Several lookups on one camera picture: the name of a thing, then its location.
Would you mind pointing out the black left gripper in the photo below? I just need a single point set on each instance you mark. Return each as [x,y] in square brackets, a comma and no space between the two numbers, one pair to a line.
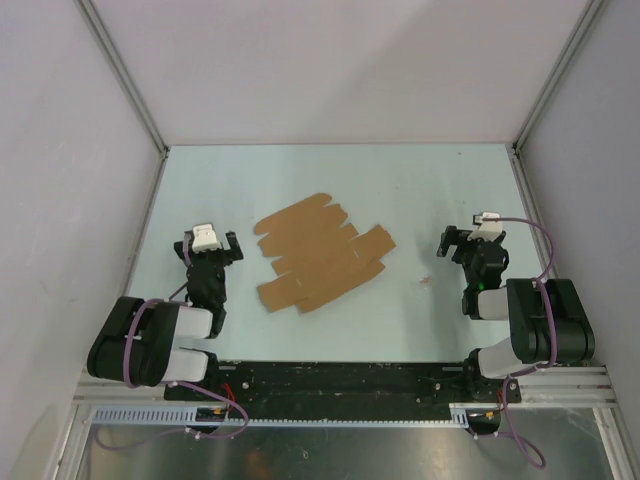
[222,253]

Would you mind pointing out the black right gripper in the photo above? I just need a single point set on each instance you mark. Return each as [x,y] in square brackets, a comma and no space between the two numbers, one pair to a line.
[452,236]

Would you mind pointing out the brown cardboard box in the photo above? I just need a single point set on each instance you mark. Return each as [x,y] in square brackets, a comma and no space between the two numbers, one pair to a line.
[317,254]

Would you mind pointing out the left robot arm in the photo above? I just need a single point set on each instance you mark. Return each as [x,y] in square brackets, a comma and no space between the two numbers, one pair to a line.
[137,344]

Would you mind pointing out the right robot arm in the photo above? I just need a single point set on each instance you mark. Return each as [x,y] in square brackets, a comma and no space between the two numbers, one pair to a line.
[547,322]

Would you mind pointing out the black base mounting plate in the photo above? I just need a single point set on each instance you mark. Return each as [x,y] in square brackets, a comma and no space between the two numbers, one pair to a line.
[349,391]

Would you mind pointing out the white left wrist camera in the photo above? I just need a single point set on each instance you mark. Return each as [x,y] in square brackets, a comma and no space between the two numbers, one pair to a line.
[204,238]

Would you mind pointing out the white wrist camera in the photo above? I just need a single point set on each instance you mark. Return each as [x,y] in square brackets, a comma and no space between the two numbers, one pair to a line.
[204,238]
[488,226]

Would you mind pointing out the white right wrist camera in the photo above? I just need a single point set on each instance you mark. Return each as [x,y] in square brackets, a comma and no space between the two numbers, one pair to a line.
[488,226]

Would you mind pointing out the aluminium frame rail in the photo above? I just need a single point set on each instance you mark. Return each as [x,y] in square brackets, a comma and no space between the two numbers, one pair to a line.
[558,387]

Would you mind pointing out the grey slotted cable duct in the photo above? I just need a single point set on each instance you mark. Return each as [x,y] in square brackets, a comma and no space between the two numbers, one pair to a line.
[192,416]

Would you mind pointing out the right aluminium corner post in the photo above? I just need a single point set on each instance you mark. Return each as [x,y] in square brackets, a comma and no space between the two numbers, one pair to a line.
[577,38]

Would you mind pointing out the aluminium corner post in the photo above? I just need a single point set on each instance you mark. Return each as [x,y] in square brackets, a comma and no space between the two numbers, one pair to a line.
[577,38]
[116,63]

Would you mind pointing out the left aluminium corner post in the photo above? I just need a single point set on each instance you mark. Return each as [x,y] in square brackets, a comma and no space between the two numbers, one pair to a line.
[116,63]

